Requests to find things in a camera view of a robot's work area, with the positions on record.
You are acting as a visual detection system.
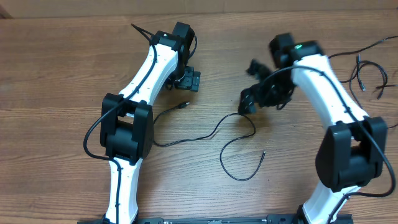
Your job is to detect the black usb cable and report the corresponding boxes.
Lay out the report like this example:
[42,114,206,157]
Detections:
[328,35,398,60]
[340,54,398,110]
[152,101,266,182]

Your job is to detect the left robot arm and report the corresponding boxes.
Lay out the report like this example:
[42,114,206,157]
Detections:
[83,22,200,223]

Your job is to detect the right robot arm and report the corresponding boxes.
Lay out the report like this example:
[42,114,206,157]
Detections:
[238,33,390,223]

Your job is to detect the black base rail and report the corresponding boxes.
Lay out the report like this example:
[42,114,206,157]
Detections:
[77,214,354,224]

